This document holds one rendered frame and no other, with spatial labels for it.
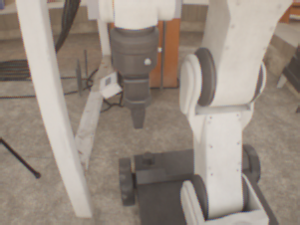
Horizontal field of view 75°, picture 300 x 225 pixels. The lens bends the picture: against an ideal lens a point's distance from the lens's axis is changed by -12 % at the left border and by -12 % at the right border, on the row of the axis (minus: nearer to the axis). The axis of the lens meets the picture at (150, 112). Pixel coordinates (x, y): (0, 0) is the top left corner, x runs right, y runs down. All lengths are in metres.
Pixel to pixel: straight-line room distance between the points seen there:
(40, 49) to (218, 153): 0.54
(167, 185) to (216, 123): 0.36
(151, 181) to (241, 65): 0.53
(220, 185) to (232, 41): 0.37
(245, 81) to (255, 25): 0.13
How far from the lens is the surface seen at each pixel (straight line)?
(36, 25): 0.63
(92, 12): 1.02
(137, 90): 0.43
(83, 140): 0.93
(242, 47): 0.47
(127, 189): 0.84
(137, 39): 0.37
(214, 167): 0.60
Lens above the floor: 0.85
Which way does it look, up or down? 36 degrees down
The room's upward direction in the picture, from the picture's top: straight up
